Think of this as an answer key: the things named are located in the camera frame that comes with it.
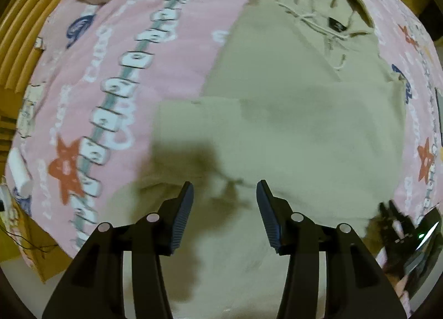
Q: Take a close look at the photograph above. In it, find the beige zip hoodie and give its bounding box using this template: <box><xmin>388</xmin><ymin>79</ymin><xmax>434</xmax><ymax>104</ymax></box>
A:
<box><xmin>104</xmin><ymin>0</ymin><xmax>406</xmax><ymax>318</ymax></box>

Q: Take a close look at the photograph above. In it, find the white paper roll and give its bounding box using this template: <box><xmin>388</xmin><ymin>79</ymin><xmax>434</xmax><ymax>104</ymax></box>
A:
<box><xmin>7</xmin><ymin>147</ymin><xmax>33</xmax><ymax>198</ymax></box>

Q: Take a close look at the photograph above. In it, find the grey laptop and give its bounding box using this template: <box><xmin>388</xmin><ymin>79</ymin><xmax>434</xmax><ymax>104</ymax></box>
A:
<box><xmin>435</xmin><ymin>88</ymin><xmax>443</xmax><ymax>145</ymax></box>

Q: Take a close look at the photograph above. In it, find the pink patterned bed blanket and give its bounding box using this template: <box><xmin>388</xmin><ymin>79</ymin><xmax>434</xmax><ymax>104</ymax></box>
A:
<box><xmin>1</xmin><ymin>0</ymin><xmax>442</xmax><ymax>256</ymax></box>

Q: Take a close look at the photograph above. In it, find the wooden slatted headboard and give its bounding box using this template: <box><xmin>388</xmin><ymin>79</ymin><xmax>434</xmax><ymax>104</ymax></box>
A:
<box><xmin>1</xmin><ymin>0</ymin><xmax>61</xmax><ymax>166</ymax></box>

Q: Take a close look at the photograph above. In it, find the black cable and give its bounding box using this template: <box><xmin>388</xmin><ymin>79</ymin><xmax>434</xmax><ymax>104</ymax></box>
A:
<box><xmin>0</xmin><ymin>224</ymin><xmax>60</xmax><ymax>254</ymax></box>

